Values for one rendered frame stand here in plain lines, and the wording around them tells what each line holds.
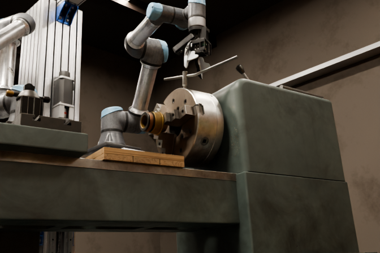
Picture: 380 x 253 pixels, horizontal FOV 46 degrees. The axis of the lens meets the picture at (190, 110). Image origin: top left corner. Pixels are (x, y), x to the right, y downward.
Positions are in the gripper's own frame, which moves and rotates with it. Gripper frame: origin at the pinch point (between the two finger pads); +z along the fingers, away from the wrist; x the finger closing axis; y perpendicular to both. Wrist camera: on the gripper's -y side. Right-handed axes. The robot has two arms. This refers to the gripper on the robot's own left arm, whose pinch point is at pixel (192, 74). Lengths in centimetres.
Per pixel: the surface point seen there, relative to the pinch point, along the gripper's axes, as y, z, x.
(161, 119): -6.5, 21.8, -13.9
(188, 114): 4.4, 20.9, -12.6
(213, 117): 11.5, 21.1, -5.3
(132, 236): -323, 68, 455
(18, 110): -41, 24, -52
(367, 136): 38, -45, 389
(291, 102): 34.7, 9.8, 25.6
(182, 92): -1.1, 9.8, -6.6
